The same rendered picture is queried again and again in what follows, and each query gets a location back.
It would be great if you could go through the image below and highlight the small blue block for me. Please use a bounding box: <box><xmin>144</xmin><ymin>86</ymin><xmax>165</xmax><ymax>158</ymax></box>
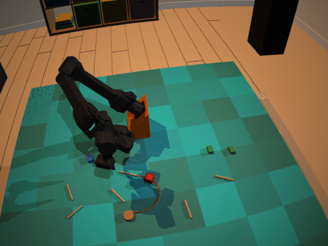
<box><xmin>85</xmin><ymin>153</ymin><xmax>93</xmax><ymax>163</ymax></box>

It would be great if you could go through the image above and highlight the round wooden button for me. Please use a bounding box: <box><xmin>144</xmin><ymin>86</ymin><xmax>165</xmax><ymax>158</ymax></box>
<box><xmin>123</xmin><ymin>210</ymin><xmax>134</xmax><ymax>221</ymax></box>

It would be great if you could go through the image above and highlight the small green block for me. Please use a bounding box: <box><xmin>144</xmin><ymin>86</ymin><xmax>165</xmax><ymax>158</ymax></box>
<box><xmin>207</xmin><ymin>145</ymin><xmax>213</xmax><ymax>154</ymax></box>
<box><xmin>228</xmin><ymin>145</ymin><xmax>235</xmax><ymax>154</ymax></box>

